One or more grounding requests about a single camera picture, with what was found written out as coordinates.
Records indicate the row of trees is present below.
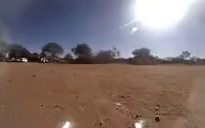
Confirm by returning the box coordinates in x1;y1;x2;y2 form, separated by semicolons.
0;39;205;66

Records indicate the robot's own part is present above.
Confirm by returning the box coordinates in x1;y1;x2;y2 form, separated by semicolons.
133;120;145;128
61;120;72;128

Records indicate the white vehicle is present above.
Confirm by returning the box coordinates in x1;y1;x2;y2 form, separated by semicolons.
19;57;29;63

